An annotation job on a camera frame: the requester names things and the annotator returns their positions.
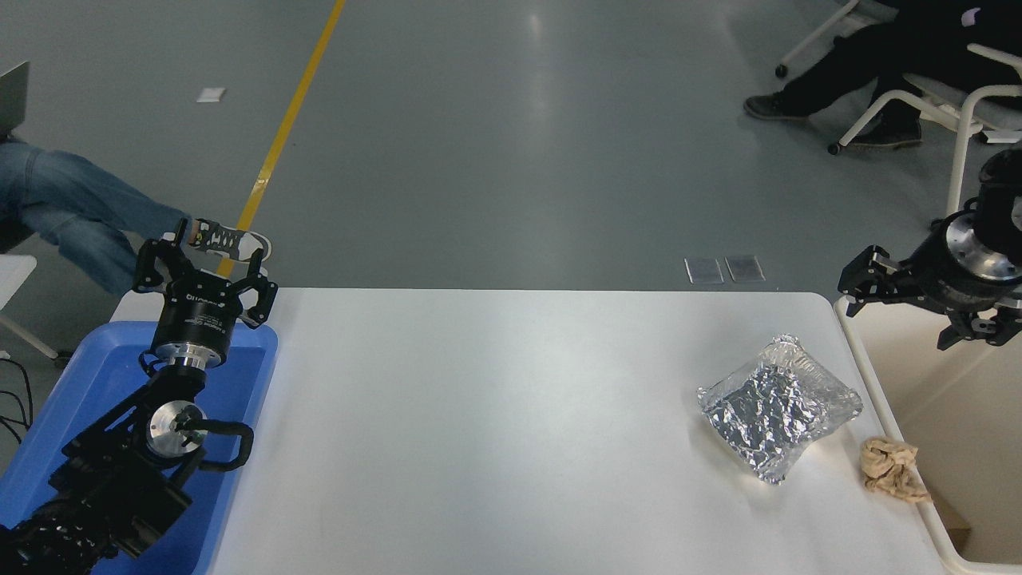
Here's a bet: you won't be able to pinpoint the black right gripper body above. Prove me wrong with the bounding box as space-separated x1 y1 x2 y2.
917 228 1022 315

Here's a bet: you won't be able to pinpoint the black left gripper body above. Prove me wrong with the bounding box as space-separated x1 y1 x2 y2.
152 276 245 358

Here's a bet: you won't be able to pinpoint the large pale bin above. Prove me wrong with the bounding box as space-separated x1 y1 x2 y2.
833 294 1022 575

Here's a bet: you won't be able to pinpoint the person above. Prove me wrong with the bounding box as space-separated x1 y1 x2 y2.
0 136 272 298
743 0 1022 150

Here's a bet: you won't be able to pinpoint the blue plastic tray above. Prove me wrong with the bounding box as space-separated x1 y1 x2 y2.
0 322 278 575

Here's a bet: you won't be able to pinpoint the black seat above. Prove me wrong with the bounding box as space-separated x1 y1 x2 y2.
0 220 36 256

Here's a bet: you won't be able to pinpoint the crumpled silver foil tray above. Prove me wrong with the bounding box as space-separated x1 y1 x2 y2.
696 334 864 486

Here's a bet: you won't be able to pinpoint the white wheeled chair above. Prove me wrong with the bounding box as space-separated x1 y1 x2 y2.
827 44 1022 218
773 0 899 78

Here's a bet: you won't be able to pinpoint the crumpled tan paper ball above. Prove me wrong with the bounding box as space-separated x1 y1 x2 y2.
859 436 933 505

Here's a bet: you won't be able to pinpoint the black floor cables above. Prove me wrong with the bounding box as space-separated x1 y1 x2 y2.
0 355 34 448

